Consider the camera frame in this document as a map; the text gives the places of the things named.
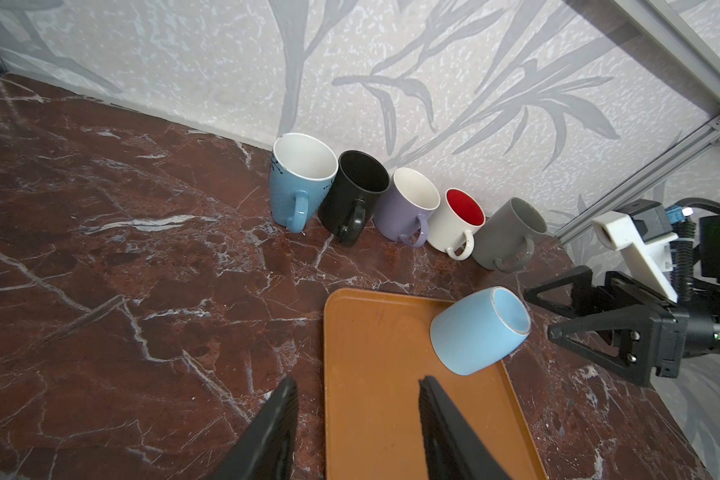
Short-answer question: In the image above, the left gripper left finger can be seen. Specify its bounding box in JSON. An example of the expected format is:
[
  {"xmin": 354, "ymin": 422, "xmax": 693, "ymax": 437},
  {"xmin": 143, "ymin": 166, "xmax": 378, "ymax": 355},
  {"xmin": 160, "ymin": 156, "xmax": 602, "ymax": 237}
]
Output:
[{"xmin": 211, "ymin": 377, "xmax": 299, "ymax": 479}]

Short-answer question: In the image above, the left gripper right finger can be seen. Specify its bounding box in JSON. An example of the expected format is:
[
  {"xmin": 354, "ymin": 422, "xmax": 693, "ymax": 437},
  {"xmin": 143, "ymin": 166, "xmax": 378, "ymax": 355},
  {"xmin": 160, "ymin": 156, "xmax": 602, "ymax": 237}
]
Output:
[{"xmin": 418, "ymin": 376, "xmax": 510, "ymax": 479}]

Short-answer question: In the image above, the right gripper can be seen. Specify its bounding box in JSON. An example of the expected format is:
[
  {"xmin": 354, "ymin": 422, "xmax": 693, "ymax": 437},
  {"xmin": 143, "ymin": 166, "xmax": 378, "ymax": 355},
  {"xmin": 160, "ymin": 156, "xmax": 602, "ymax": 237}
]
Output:
[{"xmin": 523, "ymin": 266, "xmax": 687, "ymax": 386}]

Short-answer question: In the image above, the light blue mug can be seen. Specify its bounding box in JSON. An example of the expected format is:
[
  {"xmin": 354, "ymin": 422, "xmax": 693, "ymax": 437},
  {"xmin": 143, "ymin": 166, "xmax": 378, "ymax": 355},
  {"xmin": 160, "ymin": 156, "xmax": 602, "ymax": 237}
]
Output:
[{"xmin": 430, "ymin": 286, "xmax": 532, "ymax": 376}]

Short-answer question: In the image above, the grey mug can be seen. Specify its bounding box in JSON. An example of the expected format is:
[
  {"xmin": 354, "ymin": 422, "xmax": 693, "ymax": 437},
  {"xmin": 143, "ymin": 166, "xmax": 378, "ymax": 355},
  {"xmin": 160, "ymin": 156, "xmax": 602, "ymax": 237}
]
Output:
[{"xmin": 471, "ymin": 197, "xmax": 548, "ymax": 273}]

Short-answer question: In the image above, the white mug red inside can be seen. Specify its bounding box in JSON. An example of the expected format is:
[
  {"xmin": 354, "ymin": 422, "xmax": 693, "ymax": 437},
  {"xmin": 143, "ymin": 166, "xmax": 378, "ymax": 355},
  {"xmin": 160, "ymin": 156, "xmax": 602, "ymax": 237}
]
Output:
[{"xmin": 427, "ymin": 188, "xmax": 486, "ymax": 261}]

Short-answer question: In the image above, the lilac mug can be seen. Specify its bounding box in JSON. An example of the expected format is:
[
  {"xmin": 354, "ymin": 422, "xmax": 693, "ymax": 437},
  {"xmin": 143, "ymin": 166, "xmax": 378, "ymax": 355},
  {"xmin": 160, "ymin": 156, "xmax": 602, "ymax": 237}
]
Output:
[{"xmin": 373, "ymin": 167, "xmax": 441, "ymax": 248}]

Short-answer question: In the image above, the black mug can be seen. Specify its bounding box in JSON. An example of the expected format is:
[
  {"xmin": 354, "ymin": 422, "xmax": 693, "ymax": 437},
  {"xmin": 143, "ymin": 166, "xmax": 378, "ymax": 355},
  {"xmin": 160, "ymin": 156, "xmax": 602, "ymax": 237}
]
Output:
[{"xmin": 318, "ymin": 150, "xmax": 390, "ymax": 246}]

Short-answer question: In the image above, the blue dotted floral mug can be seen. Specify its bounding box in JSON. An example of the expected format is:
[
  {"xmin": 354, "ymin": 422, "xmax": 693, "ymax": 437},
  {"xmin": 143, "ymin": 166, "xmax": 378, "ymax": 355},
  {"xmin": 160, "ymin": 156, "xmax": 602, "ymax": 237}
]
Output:
[{"xmin": 269, "ymin": 132, "xmax": 339, "ymax": 233}]

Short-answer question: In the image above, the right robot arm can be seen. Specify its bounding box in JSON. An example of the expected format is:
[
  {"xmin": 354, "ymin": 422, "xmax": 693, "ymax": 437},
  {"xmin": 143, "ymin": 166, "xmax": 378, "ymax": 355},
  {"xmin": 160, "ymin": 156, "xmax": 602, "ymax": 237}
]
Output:
[{"xmin": 524, "ymin": 197, "xmax": 720, "ymax": 386}]

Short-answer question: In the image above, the orange rectangular tray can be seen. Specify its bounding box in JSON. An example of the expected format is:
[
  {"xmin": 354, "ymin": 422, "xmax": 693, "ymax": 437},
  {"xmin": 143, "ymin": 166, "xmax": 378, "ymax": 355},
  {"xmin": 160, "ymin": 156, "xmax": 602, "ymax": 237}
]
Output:
[{"xmin": 323, "ymin": 288, "xmax": 547, "ymax": 479}]

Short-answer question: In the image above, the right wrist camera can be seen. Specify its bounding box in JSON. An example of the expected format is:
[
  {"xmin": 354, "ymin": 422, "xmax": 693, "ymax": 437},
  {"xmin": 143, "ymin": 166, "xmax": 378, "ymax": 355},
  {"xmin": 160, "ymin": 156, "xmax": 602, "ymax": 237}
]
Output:
[{"xmin": 592, "ymin": 199, "xmax": 693, "ymax": 302}]

